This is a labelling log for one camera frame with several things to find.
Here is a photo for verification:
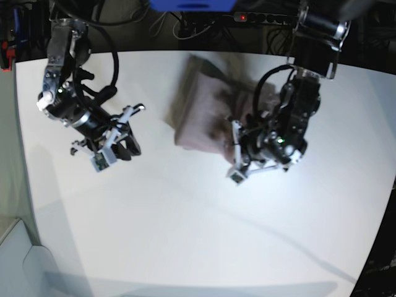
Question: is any pink t-shirt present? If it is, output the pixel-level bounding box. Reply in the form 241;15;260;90
166;54;279;166

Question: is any blue box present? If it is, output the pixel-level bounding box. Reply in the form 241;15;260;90
150;0;236;12

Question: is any red black clamp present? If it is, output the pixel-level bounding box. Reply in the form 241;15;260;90
1;28;16;72

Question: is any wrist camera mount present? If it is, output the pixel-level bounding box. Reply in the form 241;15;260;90
71;104;145;172
227;120;292;185

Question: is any black power strip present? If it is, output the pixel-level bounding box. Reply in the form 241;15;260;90
232;12;296;27

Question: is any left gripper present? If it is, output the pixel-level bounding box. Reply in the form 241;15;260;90
238;120;275;169

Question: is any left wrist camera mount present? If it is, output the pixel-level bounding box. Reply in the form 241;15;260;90
227;120;292;185

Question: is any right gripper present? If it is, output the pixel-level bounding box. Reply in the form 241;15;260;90
86;118;142;161

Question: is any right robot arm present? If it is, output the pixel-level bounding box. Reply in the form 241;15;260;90
37;1;145;171

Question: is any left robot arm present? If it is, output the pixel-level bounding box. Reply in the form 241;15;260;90
232;1;372;177

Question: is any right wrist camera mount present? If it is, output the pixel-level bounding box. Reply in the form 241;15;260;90
71;104;145;172

